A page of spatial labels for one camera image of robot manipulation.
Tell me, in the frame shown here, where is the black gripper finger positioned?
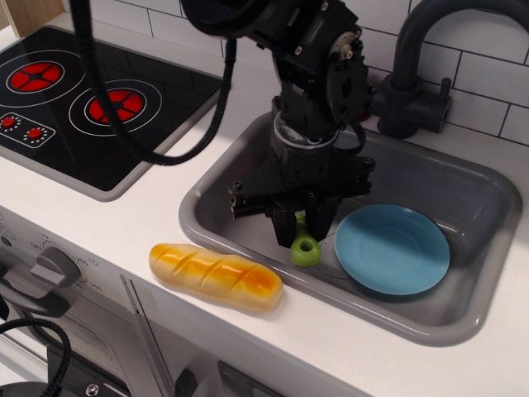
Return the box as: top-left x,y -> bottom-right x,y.
271,204 -> 297,248
305,196 -> 342,242

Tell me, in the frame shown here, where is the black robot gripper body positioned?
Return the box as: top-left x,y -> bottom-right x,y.
230,119 -> 374,218

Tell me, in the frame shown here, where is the green handled grey spatula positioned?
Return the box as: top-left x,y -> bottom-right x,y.
290,213 -> 322,268

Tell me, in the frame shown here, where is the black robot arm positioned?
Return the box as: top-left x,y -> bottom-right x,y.
182,1 -> 375,247

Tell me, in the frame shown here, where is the blue plastic plate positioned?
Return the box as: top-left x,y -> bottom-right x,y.
334,204 -> 450,296

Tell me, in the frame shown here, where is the grey plastic sink basin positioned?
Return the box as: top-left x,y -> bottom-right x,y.
179,115 -> 522,347

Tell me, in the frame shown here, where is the toy bread loaf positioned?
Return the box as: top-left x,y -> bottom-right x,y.
149,243 -> 283,313

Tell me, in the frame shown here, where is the dark grey faucet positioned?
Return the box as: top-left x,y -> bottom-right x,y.
372,0 -> 528,139

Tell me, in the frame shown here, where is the toy oven front panel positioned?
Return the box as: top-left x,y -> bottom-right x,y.
1,209 -> 279,396

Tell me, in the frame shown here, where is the grey oven knob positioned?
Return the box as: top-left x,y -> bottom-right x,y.
30,246 -> 81,288

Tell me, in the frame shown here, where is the black toy stovetop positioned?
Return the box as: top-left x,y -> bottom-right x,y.
1,26 -> 221,202

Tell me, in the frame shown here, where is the black braided cable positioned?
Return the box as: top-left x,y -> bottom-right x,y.
0,318 -> 72,397
68,0 -> 239,166

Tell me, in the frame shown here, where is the black braided cable lower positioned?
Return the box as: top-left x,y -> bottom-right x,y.
0,318 -> 72,397

